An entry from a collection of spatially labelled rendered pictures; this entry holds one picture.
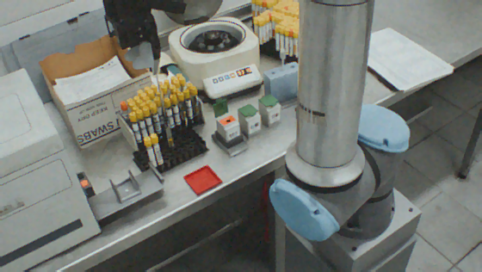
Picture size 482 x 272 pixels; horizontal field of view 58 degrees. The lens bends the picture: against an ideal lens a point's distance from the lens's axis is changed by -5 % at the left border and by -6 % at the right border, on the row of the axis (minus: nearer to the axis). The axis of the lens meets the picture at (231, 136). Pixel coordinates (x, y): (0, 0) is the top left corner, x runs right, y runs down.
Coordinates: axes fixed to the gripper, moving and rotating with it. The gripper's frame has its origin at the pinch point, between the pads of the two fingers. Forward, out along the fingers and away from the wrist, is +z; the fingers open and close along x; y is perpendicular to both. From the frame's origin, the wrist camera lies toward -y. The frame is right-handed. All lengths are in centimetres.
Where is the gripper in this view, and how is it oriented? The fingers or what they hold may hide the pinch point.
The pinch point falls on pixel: (155, 66)
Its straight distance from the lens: 100.9
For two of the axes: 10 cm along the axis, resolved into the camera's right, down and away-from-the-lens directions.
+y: -8.3, 4.1, -3.7
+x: 5.5, 5.2, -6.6
